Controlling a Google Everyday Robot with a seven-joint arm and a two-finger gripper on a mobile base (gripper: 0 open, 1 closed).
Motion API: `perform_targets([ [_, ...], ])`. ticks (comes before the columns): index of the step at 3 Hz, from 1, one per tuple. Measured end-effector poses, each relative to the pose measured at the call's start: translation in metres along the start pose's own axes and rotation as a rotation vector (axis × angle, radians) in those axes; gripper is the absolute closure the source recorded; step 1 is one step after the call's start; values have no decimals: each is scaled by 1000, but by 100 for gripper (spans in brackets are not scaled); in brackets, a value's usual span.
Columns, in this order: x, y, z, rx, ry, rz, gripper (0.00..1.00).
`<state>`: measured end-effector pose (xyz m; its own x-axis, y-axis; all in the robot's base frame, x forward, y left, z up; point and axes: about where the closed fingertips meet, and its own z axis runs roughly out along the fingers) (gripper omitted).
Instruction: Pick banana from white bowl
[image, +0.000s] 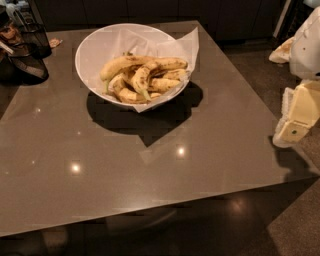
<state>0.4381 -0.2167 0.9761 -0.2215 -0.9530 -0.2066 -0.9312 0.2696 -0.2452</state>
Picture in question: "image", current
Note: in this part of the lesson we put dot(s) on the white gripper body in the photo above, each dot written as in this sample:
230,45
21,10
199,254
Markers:
306,50

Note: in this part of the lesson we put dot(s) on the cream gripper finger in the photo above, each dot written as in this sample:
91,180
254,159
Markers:
304,111
286,102

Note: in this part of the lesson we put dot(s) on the spotted yellow banana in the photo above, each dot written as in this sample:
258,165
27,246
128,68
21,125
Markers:
140,80

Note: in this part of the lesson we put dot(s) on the yellow banana, right middle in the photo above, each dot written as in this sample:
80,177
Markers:
176,74

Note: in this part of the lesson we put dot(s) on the yellow banana, lower right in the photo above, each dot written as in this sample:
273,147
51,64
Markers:
162,85

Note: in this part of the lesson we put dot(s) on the white bowl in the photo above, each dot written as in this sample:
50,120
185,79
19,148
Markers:
93,52

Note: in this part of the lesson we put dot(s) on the yellow banana, bottom front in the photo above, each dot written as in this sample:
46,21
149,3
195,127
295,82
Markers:
127,96

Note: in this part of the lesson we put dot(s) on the long yellow banana, top left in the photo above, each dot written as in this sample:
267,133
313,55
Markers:
114,66

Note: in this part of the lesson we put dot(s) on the yellow banana, left lower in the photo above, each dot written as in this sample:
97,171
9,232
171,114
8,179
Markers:
116,85

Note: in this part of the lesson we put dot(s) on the dark cabinet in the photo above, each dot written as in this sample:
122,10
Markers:
225,20

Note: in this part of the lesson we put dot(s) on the white paper liner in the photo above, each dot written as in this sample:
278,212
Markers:
143,40

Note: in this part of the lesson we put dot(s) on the small crumpled wrapper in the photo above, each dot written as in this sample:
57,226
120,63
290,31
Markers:
54,42

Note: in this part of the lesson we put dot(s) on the black mesh basket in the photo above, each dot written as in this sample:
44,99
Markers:
35,33

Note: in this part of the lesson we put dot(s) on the black mesh tray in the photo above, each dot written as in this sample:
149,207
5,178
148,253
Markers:
22,66

